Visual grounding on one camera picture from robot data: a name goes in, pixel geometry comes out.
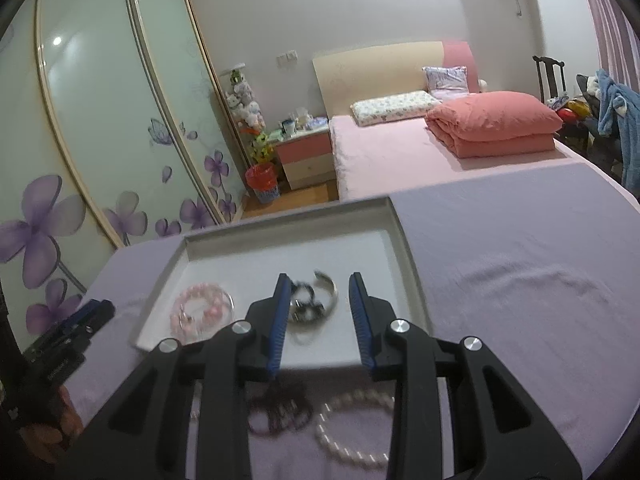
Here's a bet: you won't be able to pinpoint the person's left hand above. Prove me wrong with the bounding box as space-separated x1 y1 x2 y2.
22 384 85 463

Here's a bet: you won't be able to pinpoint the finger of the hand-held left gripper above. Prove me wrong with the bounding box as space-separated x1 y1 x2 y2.
25 324 98 361
62 299 116 332

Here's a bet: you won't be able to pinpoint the dark red bead bracelet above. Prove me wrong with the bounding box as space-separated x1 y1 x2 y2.
247 379 314 437

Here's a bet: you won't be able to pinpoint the grey cardboard tray box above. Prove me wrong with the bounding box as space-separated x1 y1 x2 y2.
129 196 438 377

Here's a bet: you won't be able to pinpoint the hanging plush toy string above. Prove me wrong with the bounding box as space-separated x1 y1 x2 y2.
224 64 277 162

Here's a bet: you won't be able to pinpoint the beige and pink headboard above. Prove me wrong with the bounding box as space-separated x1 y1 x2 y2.
312 40 476 119

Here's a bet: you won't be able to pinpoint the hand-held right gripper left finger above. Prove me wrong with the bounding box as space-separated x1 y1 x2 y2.
65 273 292 480

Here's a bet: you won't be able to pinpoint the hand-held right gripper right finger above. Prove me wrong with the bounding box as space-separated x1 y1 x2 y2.
349 272 584 480

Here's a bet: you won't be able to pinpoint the large pink bead bracelet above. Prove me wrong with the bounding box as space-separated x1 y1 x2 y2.
170 282 236 339

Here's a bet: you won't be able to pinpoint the red trash bin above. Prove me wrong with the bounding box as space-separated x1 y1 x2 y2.
244 162 280 205

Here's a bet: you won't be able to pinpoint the black bead tie with pearl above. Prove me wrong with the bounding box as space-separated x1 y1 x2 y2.
291 282 324 322

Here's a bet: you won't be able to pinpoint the pink curtain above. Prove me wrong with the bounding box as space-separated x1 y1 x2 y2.
571 0 640 92

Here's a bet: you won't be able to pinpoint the dark wooden chair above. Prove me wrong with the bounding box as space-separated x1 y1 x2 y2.
532 54 592 147

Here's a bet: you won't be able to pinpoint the blue fleece garment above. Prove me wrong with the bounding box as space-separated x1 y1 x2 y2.
594 69 640 192

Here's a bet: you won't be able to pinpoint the white floral pillow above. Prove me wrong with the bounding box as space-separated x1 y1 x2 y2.
350 90 442 127

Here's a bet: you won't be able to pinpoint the purple patterned pillow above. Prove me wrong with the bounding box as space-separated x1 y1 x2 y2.
422 64 471 101

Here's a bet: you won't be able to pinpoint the folded pink quilt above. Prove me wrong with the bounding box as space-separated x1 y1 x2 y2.
425 91 564 160

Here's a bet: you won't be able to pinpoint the silver cuff bangle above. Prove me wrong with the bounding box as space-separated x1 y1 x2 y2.
289 270 341 332

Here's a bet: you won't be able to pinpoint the floral glass door wardrobe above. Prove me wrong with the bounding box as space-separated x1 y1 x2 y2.
0 0 252 356

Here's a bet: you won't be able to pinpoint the pink and beige nightstand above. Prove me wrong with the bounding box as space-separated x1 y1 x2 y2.
275 127 336 191

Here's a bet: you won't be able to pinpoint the bed with pink sheet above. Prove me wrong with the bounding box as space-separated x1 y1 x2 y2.
327 92 592 202

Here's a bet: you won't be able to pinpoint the white pearl bracelet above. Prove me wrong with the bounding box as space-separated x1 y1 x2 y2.
314 389 397 469

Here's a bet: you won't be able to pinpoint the purple bed sheet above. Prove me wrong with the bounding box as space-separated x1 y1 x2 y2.
60 160 640 480

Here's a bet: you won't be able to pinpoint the red and yellow toys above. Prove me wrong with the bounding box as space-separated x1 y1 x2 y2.
547 96 592 124

